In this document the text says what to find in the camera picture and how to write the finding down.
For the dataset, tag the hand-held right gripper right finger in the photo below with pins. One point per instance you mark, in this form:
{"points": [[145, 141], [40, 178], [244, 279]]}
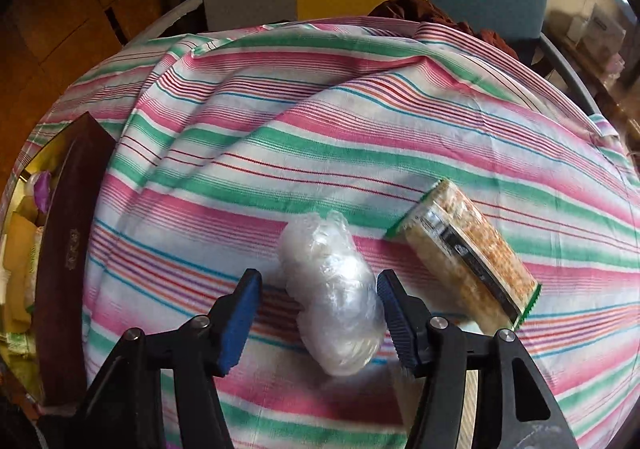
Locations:
{"points": [[397, 319]]}

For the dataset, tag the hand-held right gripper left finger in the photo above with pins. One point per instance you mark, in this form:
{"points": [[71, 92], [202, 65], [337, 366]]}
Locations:
{"points": [[240, 324]]}

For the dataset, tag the clear plastic bundle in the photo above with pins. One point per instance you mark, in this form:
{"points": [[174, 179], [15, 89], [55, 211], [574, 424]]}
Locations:
{"points": [[330, 289]]}

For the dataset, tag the maroon gift box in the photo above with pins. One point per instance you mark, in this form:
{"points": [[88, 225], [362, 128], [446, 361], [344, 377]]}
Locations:
{"points": [[70, 239]]}

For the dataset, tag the striped bed sheet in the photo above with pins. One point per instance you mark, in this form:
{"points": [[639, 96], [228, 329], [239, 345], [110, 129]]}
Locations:
{"points": [[350, 129]]}

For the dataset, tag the small yellow sponge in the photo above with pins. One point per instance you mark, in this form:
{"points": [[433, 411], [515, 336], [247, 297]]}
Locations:
{"points": [[25, 244]]}

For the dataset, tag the purple snack packet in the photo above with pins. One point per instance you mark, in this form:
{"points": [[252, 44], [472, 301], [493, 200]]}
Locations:
{"points": [[42, 191]]}

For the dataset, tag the brown cloth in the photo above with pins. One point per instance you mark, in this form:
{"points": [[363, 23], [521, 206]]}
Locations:
{"points": [[430, 11]]}

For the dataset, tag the small white box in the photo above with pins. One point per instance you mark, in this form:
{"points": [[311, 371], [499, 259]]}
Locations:
{"points": [[577, 29]]}

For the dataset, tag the wooden cabinet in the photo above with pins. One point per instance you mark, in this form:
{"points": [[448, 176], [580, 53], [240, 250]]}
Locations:
{"points": [[65, 19]]}

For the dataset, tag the white printed carton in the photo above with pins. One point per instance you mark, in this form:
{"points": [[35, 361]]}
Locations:
{"points": [[606, 29]]}

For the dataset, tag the grey metal rail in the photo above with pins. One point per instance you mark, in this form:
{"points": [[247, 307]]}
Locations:
{"points": [[575, 74], [160, 19]]}

